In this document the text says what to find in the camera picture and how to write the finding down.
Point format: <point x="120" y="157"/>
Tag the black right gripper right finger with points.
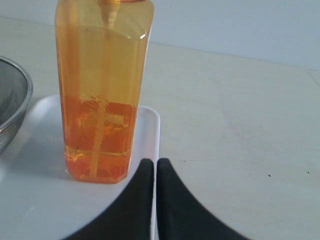
<point x="180" y="216"/>

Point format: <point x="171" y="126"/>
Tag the white plastic tray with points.
<point x="39" y="200"/>

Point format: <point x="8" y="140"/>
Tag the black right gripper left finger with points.
<point x="129" y="215"/>

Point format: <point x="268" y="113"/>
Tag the orange dish soap pump bottle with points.
<point x="101" y="50"/>

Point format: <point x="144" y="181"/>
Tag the metal mesh strainer basket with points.
<point x="16" y="90"/>

